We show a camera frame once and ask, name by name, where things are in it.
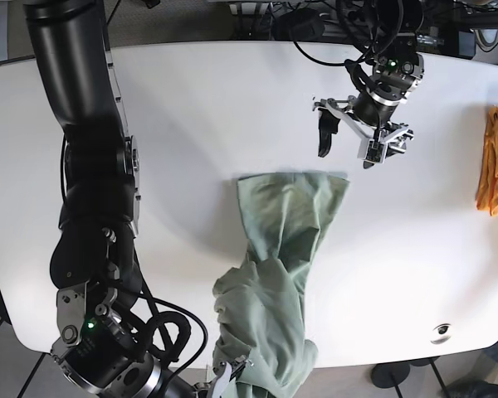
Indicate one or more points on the black electronics box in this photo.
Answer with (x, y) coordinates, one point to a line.
(466, 45)

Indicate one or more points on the right chrome table grommet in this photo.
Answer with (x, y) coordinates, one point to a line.
(441, 333)

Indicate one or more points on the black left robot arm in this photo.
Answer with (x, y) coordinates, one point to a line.
(393, 27)

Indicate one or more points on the sage green polo shirt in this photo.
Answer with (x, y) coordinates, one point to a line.
(260, 304)

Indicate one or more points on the black round stand base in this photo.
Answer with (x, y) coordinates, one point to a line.
(388, 375)

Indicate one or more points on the black power adapter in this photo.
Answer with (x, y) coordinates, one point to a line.
(298, 25)

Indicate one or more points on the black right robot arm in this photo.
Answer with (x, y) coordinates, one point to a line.
(99, 166)

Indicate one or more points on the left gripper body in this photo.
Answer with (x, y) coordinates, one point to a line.
(369, 113)

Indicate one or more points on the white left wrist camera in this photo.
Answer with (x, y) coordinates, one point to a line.
(375, 150)

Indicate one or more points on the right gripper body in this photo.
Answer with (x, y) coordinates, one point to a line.
(108, 351)

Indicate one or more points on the grey sneaker shoe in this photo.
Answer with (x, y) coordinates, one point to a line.
(473, 389)

